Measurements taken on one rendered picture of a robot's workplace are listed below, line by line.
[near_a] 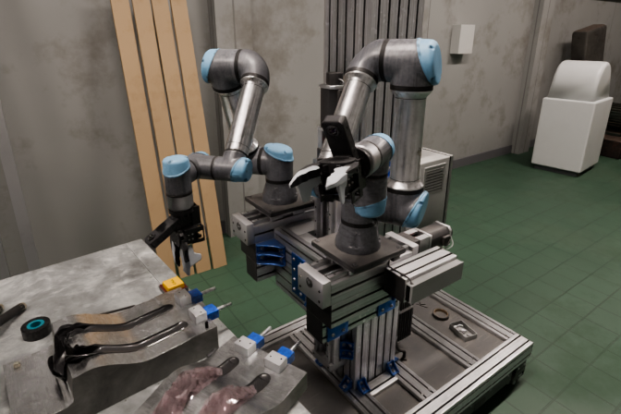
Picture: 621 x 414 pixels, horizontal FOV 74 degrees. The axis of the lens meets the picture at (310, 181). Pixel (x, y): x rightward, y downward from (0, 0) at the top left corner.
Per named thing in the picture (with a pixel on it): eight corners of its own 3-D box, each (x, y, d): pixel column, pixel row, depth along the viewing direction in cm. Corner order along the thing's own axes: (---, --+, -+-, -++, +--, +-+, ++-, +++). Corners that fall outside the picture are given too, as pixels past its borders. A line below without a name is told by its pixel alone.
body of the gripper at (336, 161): (353, 205, 77) (375, 186, 87) (348, 161, 75) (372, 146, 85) (317, 203, 81) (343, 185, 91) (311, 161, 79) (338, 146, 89)
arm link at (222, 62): (263, 181, 171) (234, 58, 134) (229, 178, 174) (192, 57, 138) (271, 163, 179) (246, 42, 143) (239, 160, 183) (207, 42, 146)
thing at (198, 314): (227, 306, 134) (226, 292, 132) (236, 313, 130) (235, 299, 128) (189, 323, 126) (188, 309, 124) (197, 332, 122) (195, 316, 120)
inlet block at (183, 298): (212, 291, 142) (211, 277, 140) (219, 298, 138) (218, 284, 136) (175, 307, 134) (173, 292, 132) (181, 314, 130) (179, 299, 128)
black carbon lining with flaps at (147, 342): (170, 307, 132) (167, 282, 129) (192, 334, 121) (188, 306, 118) (45, 359, 111) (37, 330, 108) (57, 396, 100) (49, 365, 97)
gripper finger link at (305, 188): (294, 212, 73) (329, 196, 79) (289, 179, 71) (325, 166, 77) (283, 209, 75) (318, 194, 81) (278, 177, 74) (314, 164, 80)
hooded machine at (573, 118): (552, 157, 608) (572, 58, 562) (602, 167, 560) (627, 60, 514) (526, 166, 564) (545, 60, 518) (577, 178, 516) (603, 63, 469)
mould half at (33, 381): (183, 309, 143) (178, 274, 138) (219, 350, 124) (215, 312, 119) (7, 383, 112) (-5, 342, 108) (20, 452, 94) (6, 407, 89)
